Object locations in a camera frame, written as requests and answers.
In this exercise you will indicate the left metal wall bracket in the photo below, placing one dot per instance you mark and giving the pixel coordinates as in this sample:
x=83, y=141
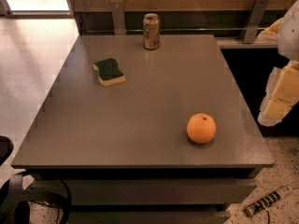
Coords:
x=118, y=17

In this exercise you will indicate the green and yellow sponge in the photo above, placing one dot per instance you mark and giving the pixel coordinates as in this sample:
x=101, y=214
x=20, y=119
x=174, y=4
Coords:
x=108, y=72

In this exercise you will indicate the orange fruit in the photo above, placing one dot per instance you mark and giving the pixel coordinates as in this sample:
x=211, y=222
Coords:
x=201, y=128

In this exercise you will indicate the right metal wall bracket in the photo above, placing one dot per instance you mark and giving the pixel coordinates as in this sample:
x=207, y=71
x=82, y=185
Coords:
x=248, y=34

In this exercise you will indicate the black chair base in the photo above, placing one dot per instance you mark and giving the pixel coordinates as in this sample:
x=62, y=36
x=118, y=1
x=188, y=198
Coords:
x=34, y=197

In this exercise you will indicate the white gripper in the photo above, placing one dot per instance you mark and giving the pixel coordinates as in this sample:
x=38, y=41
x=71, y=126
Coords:
x=290, y=36

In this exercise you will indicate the gold soda can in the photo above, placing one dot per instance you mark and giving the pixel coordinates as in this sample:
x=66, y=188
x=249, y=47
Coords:
x=151, y=31

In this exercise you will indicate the grey table with drawers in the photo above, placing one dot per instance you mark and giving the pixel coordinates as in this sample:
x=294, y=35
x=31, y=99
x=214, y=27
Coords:
x=124, y=151

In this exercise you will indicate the metal wall bracket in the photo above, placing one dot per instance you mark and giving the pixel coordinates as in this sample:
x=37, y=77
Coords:
x=248, y=34
x=118, y=17

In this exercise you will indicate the white power strip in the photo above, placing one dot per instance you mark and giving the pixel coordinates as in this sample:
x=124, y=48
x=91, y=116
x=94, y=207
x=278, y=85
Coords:
x=268, y=200

